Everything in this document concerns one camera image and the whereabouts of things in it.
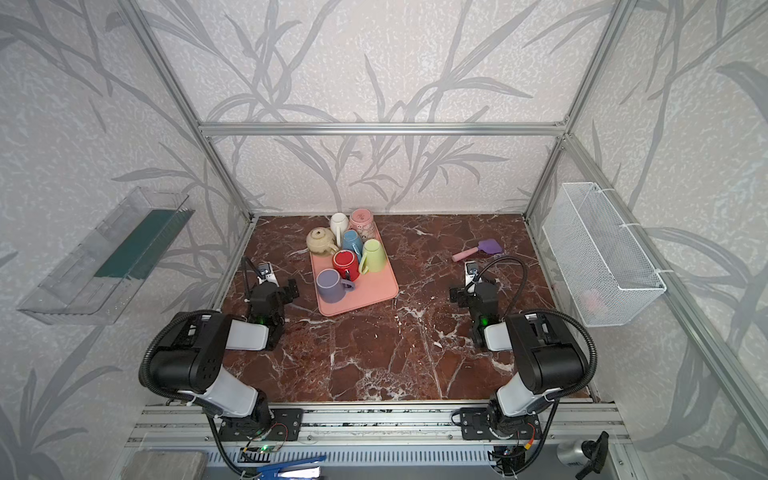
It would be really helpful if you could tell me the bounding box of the lavender purple mug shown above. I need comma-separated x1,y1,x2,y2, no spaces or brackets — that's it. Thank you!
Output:
315,268,355,304

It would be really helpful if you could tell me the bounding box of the red mug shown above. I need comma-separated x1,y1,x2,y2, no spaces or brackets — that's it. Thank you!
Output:
332,250,360,282

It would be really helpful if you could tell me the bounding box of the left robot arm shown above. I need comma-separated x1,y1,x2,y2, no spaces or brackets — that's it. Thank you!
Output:
138,258,299,429

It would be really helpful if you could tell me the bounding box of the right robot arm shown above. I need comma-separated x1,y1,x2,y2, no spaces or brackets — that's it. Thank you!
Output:
449,282,598,433

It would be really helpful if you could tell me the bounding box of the beige speckled round mug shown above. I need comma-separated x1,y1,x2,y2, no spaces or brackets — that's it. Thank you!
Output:
306,227,339,257

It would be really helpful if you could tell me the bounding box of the blue dotted mug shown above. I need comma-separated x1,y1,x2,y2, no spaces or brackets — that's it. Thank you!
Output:
341,229,364,260

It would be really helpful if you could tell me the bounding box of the white mug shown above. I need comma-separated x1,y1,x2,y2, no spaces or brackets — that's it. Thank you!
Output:
330,212,349,248

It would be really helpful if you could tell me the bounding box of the light green mug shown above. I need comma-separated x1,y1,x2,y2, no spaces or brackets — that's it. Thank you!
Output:
359,238,387,275

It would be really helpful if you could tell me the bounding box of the pink patterned mug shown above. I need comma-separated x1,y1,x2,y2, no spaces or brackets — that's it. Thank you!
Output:
349,208,377,241

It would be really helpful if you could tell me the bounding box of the purple pink spatula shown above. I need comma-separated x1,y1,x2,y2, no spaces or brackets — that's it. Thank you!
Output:
452,239,503,262

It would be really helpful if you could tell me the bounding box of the pink plastic tray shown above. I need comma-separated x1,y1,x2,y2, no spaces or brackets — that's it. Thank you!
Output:
310,253,399,317

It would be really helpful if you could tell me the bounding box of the black clamp knob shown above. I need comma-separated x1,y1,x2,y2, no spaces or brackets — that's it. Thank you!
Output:
557,431,610,480

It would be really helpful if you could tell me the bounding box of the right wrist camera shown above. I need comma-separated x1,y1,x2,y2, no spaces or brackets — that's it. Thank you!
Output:
464,261,480,287

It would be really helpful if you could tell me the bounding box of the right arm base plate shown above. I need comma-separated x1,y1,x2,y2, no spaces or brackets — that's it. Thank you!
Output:
451,407,541,443

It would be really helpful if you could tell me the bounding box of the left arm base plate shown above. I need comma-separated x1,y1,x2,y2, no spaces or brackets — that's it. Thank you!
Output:
218,408,304,442

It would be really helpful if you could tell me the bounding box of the white wire basket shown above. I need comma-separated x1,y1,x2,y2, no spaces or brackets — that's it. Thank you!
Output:
542,182,667,327

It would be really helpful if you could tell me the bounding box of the aluminium front rail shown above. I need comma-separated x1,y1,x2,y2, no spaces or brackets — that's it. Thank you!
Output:
122,401,631,466

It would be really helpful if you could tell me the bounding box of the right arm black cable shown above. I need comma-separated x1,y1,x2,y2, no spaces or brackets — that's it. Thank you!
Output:
473,256,599,475

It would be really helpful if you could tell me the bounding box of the clear plastic wall shelf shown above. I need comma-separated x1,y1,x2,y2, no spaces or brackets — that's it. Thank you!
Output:
18,187,195,325

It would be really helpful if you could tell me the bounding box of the blue handled tool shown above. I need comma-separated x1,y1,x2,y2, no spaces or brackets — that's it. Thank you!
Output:
256,455,326,480

